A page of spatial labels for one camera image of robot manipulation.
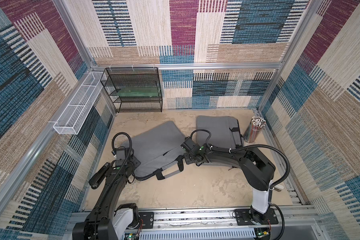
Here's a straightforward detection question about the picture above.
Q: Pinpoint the grey zippered laptop bag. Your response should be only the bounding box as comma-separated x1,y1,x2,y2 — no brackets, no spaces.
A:
131,121,185,181

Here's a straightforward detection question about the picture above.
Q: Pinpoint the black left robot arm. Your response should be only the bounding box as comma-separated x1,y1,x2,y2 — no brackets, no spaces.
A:
72,132,140,240

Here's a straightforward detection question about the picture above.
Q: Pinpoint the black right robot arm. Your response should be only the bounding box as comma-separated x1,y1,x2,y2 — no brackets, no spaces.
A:
181,137,291,225

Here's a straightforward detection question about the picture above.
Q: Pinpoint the black stapler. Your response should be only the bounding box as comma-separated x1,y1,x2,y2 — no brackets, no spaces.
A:
89,163,111,190

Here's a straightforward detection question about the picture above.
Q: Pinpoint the cup of coloured pencils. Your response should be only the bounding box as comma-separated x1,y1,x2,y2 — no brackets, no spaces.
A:
244,116,266,143

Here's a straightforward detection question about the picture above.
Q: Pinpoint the green mat on shelf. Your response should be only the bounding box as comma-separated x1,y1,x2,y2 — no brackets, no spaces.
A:
117,87,159,97

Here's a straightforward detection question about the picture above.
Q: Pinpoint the white eraser block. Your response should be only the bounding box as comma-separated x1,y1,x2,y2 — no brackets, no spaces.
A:
274,184,285,192

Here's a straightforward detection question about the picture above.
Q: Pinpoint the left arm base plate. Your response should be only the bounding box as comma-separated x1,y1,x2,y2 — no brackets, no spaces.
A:
135,212,155,230

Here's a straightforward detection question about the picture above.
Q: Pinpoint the white wire mesh basket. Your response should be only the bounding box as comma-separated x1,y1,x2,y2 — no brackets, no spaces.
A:
53,72,103,135

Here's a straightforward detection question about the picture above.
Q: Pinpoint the black wire mesh shelf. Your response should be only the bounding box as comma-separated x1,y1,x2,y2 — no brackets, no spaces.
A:
101,67,163,113

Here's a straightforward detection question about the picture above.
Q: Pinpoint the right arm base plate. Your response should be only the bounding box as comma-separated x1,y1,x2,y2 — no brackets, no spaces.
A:
233,208,279,226

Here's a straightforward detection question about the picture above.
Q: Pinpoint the white slotted cable duct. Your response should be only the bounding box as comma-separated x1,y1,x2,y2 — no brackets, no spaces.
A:
122,228,257,240

